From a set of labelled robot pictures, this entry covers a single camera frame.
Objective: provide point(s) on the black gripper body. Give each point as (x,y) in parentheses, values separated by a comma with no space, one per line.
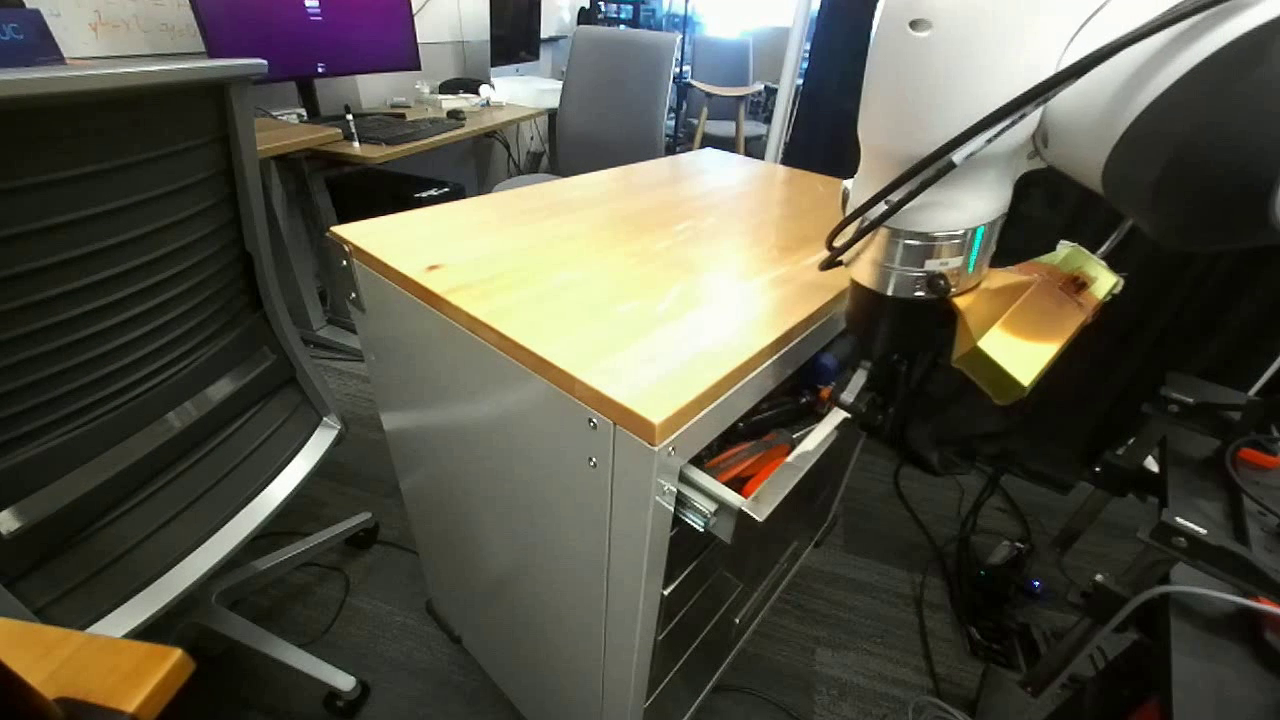
(904,355)

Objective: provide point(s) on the blue black striped screwdriver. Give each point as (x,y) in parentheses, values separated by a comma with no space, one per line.
(831,363)

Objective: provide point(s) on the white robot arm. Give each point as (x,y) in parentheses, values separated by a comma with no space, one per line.
(962,81)

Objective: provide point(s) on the grey metal tool drawer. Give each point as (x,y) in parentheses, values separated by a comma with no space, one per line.
(806,467)

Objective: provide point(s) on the yellow wooden block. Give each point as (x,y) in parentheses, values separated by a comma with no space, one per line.
(1027,327)

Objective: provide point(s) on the black equipment stand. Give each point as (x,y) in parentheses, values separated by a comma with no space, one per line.
(1200,532)

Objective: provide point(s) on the grey upholstered chair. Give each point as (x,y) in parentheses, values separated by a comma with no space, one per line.
(612,95)

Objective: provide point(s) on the grey cabinet with wooden top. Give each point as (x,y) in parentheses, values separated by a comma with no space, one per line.
(507,507)

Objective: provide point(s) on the dark switched-off monitor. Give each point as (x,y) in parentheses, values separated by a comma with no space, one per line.
(512,30)

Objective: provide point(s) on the wooden office desk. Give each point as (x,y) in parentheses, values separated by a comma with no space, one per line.
(401,146)

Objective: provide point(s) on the black keyboard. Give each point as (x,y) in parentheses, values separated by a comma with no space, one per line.
(401,127)

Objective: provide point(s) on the purple screen monitor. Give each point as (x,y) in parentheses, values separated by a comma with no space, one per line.
(304,32)

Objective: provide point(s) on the black mesh office chair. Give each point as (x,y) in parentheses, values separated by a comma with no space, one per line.
(121,267)

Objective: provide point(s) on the orange wooden armrest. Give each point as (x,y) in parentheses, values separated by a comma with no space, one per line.
(83,664)

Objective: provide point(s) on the dark blue screen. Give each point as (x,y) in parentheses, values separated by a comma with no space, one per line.
(24,36)

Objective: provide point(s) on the wooden frame chair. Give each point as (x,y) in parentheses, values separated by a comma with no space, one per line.
(733,102)

